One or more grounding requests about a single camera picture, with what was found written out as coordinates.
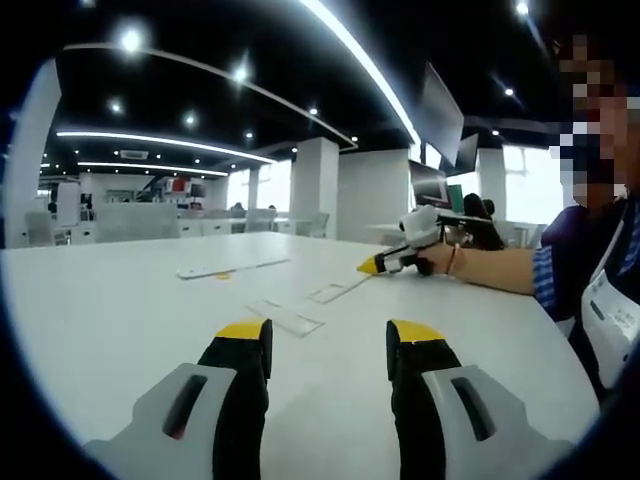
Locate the dark reddish display screen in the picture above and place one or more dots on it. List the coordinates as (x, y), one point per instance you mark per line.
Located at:
(430, 190)

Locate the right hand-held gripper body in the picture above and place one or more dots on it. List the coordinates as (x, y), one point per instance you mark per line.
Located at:
(422, 227)

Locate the small hanging monitor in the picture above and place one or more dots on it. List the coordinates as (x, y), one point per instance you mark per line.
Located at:
(467, 152)

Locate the large hanging monitor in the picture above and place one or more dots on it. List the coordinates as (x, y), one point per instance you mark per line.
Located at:
(442, 115)

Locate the person's right hand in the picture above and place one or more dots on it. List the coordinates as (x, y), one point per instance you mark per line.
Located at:
(442, 257)

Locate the narrow white pillar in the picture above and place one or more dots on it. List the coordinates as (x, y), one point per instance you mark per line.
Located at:
(315, 185)

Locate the white socket holder cover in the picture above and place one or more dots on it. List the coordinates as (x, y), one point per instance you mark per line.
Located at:
(352, 282)

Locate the long curved ceiling light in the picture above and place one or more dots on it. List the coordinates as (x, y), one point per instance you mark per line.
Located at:
(360, 55)

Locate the translucent white socket holder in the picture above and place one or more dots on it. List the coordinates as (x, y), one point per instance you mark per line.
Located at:
(280, 315)

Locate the long white plastic strip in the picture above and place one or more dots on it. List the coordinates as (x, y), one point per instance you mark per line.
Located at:
(235, 267)

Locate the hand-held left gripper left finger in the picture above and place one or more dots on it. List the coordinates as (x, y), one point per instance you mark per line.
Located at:
(150, 440)

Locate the white chest device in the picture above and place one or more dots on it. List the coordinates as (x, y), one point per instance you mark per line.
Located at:
(607, 320)

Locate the wide white square pillar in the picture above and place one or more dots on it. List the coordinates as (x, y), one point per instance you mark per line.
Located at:
(30, 165)

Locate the white desk partition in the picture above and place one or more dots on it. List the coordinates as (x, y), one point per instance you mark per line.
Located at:
(140, 225)

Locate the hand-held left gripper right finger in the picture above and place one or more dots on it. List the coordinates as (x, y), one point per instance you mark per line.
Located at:
(520, 450)

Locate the green board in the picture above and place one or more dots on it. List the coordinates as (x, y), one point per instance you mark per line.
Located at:
(456, 197)

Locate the person's dark blue torso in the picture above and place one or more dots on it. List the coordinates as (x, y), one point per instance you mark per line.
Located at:
(565, 235)

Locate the white office chair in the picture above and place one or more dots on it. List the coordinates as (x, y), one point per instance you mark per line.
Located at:
(319, 225)
(40, 227)

